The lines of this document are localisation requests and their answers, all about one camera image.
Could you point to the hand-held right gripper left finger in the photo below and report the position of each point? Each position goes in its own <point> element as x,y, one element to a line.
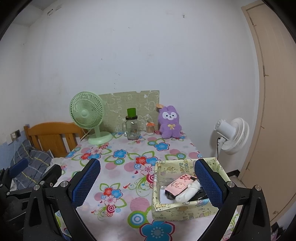
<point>85,183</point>

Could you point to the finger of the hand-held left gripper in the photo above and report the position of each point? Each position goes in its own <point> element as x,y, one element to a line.
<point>20,166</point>
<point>53,176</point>

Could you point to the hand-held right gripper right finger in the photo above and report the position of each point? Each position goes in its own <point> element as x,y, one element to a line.
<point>208,183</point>

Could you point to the black cloth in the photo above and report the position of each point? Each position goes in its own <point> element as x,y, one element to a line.
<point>200,195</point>

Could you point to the pink phone case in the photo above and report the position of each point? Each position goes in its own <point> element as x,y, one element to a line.
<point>178,185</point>

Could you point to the grey sock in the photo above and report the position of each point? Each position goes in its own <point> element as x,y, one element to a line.
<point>170,196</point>

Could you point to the yellow cartoon print box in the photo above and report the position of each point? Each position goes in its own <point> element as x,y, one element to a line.
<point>175,210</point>

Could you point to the white floral cloth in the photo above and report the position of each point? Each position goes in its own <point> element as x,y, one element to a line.
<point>59,162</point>

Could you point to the grey plaid cloth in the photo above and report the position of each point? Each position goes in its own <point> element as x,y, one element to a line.
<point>34,160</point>

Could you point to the floral tablecloth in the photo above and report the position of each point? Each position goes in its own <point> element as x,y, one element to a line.
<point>129,185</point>

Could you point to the white standing fan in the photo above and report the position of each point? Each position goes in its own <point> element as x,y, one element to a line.
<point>238,136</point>

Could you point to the purple plush bunny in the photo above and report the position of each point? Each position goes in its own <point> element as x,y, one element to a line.
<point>170,129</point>

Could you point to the green desk fan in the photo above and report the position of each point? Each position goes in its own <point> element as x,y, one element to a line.
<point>85,113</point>

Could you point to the glass mug jar green lid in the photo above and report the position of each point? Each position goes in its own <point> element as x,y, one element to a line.
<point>133,132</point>

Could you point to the toothpick jar orange lid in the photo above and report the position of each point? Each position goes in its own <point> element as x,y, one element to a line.
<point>149,129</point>

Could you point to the green patterned board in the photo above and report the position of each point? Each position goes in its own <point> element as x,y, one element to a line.
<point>115,104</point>

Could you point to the beige door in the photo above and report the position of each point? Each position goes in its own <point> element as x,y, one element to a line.
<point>277,115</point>

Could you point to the wall socket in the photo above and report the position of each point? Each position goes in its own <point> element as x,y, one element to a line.
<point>16,134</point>

